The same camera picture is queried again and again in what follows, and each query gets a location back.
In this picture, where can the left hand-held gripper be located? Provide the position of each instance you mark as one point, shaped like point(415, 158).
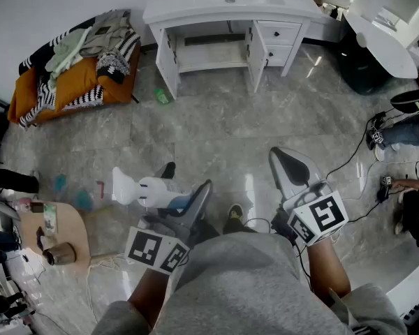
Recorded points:
point(160, 250)

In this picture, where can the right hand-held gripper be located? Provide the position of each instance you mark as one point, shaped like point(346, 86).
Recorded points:
point(326, 213)

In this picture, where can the white spray bottle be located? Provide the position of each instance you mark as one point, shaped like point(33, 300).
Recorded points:
point(153, 190)

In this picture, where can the white sink vanity cabinet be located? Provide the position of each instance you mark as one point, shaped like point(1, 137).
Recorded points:
point(213, 52)

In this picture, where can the person's left forearm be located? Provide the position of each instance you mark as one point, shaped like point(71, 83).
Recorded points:
point(150, 298)

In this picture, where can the person's right forearm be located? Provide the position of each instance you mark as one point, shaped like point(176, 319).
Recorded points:
point(326, 274)

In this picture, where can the person's left leg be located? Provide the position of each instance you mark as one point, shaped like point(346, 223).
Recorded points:
point(206, 234)

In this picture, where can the person's leg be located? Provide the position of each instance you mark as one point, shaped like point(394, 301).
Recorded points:
point(239, 227)
point(206, 234)

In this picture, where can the person's right shoe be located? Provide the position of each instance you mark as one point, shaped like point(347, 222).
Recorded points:
point(235, 212)

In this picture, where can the person's right leg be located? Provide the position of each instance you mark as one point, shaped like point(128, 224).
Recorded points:
point(239, 227)

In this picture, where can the small round wooden table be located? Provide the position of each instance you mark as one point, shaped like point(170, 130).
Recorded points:
point(73, 229)

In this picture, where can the dark green bin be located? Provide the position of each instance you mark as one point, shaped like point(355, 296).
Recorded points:
point(359, 72)

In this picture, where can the white cabinet door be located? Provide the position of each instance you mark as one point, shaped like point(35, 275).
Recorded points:
point(256, 58)
point(167, 65)

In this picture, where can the green white packet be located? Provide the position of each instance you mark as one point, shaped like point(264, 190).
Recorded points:
point(50, 218)

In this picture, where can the metal mug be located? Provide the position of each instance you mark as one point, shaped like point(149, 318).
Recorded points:
point(61, 254)

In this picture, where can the black round stool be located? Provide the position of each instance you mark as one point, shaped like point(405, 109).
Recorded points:
point(412, 101)

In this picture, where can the speckled black white knit garment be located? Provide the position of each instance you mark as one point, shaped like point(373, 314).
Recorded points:
point(111, 66)

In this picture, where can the small black device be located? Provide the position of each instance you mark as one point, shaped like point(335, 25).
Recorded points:
point(41, 237)

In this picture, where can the white curved counter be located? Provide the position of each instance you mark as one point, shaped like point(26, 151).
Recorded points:
point(413, 284)

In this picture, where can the beige jacket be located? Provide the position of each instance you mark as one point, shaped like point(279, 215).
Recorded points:
point(104, 33)

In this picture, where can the light green garment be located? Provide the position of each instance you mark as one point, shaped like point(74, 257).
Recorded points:
point(64, 52)

